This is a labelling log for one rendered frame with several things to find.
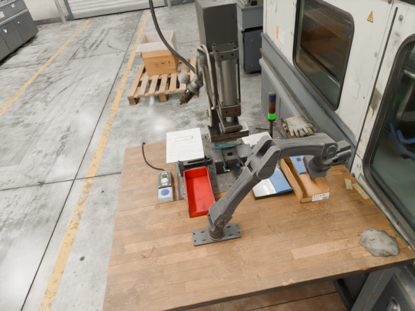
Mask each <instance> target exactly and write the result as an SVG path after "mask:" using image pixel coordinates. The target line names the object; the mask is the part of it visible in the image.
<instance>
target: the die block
mask: <svg viewBox="0 0 415 311"><path fill-rule="evenodd" d="M212 158H213V156H212ZM241 161H242V162H244V164H245V163H246V161H247V158H246V159H241ZM235 162H238V160H233V161H230V162H227V164H232V163H235ZM213 163H214V168H215V171H216V175H220V174H223V173H225V171H224V167H223V166H224V163H219V164H215V162H214V158H213ZM245 166H246V165H245ZM226 173H229V172H226Z"/></svg>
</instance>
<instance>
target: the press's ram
mask: <svg viewBox="0 0 415 311"><path fill-rule="evenodd" d="M216 110H217V113H218V115H219V118H220V122H221V123H217V124H213V126H210V125H208V126H207V129H208V133H209V137H210V140H211V143H216V142H220V141H226V140H231V139H237V138H244V137H247V136H249V129H248V127H247V125H246V123H245V121H244V119H241V120H240V119H239V118H238V116H237V115H235V116H231V117H225V119H222V118H221V115H220V112H219V110H218V109H216Z"/></svg>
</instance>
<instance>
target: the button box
mask: <svg viewBox="0 0 415 311"><path fill-rule="evenodd" d="M143 144H145V143H144V142H143V143H142V154H143V158H144V160H145V162H146V163H147V164H148V165H149V166H150V167H152V168H155V169H157V170H163V172H162V173H158V189H162V188H168V187H172V189H173V186H172V174H171V172H166V171H165V170H164V169H163V168H156V167H153V166H152V165H150V164H149V163H148V162H147V161H146V159H145V155H144V150H143ZM163 174H167V182H166V183H162V179H163V178H162V177H161V176H162V175H163Z"/></svg>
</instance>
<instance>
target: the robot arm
mask: <svg viewBox="0 0 415 311"><path fill-rule="evenodd" d="M268 143H269V145H268ZM267 145H268V148H267ZM266 149H267V152H266ZM295 156H304V157H303V162H304V167H305V170H306V174H310V177H311V179H315V178H320V177H325V176H327V174H326V171H327V170H329V169H330V168H331V166H338V165H344V164H345V163H347V162H348V161H347V159H348V158H350V157H351V156H352V151H351V145H350V144H348V143H347V142H346V141H345V140H343V141H339V142H337V143H336V142H335V141H334V140H333V139H332V138H330V137H329V136H328V135H327V134H325V133H314V135H312V136H309V137H305V138H296V139H271V138H270V136H269V135H264V136H262V137H261V139H260V140H259V141H258V143H257V144H256V145H255V147H254V148H253V150H252V151H251V152H250V154H249V155H248V157H247V161H246V163H245V165H246V167H245V168H244V169H243V172H242V173H241V175H240V177H239V178H238V179H237V181H236V182H235V183H234V184H233V186H232V187H231V188H230V189H229V190H228V192H227V193H226V194H225V195H224V196H223V197H222V198H221V199H219V200H218V201H217V202H216V201H215V202H214V203H213V204H212V206H210V208H209V213H208V215H207V218H208V220H209V221H208V222H207V228H205V229H201V230H195V231H192V239H193V245H194V246H195V247H197V246H203V245H207V244H212V243H218V242H222V241H228V240H231V239H237V238H241V237H242V233H241V229H240V226H239V223H237V222H236V223H230V224H227V223H228V222H229V221H230V220H231V219H232V218H233V217H232V215H233V214H234V212H235V209H236V208H237V207H238V205H239V204H240V202H241V201H242V200H243V199H244V198H245V197H246V195H247V194H248V193H249V192H250V191H251V190H252V189H253V188H254V187H255V186H256V185H257V184H258V183H260V182H261V181H262V180H266V179H268V178H270V177H271V176H272V175H273V174H274V172H275V168H276V166H277V162H278V160H280V159H283V158H286V157H295ZM194 234H195V235H194Z"/></svg>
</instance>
